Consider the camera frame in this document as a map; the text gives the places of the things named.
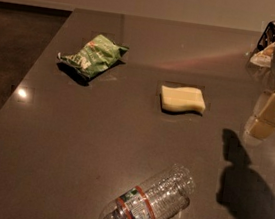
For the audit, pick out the clear plastic water bottle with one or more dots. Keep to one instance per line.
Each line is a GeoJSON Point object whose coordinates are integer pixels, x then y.
{"type": "Point", "coordinates": [160, 197]}

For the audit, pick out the green jalapeno chip bag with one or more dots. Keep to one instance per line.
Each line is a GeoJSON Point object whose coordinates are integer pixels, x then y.
{"type": "Point", "coordinates": [97, 56]}

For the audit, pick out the black wire basket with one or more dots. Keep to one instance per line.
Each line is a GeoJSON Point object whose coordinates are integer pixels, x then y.
{"type": "Point", "coordinates": [267, 37]}

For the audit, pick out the yellow sponge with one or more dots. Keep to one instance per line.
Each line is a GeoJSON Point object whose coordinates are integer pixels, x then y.
{"type": "Point", "coordinates": [182, 99]}

